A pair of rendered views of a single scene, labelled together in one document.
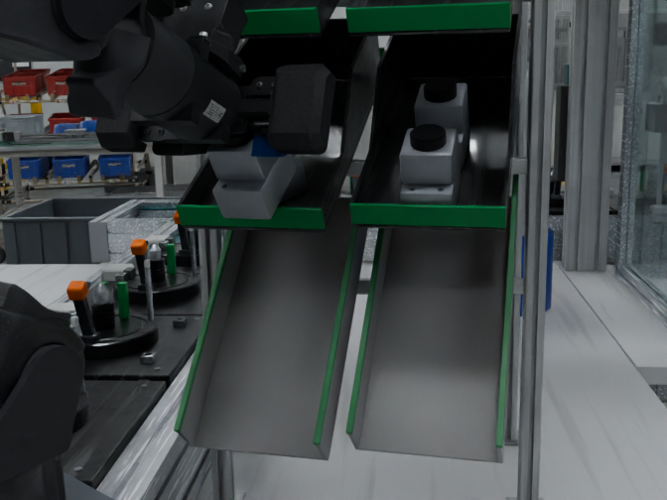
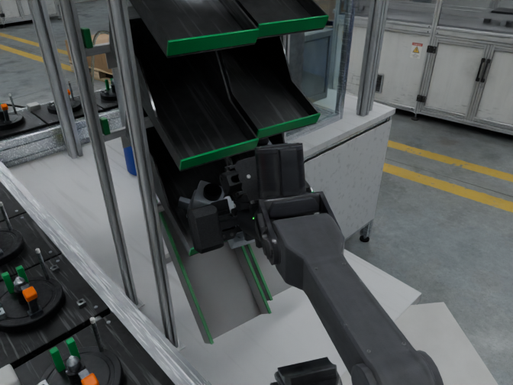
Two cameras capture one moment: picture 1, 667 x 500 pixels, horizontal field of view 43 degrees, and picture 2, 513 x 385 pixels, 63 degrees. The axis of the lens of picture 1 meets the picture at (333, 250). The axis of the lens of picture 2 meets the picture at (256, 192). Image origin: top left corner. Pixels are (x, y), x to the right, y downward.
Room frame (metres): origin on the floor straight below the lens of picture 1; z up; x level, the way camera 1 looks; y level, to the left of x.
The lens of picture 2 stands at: (0.29, 0.45, 1.64)
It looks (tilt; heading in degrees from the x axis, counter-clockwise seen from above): 32 degrees down; 312
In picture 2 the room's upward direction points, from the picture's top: straight up
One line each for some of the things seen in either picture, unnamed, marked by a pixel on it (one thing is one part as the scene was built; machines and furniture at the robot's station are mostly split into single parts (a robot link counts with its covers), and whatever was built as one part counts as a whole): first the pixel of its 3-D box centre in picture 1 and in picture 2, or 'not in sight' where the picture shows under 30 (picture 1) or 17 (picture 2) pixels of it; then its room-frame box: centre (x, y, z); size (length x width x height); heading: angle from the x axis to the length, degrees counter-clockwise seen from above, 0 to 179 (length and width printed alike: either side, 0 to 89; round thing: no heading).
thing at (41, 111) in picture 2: not in sight; (62, 98); (2.10, -0.31, 1.01); 0.24 x 0.24 x 0.13; 85
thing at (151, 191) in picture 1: (155, 198); not in sight; (6.16, 1.31, 0.36); 0.60 x 0.40 x 0.15; 95
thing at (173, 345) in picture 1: (102, 311); (23, 291); (1.06, 0.31, 1.01); 0.24 x 0.24 x 0.13; 85
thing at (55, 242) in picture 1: (114, 239); not in sight; (2.90, 0.77, 0.73); 0.62 x 0.42 x 0.23; 85
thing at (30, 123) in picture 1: (17, 128); not in sight; (6.20, 2.29, 0.90); 0.40 x 0.30 x 0.17; 5
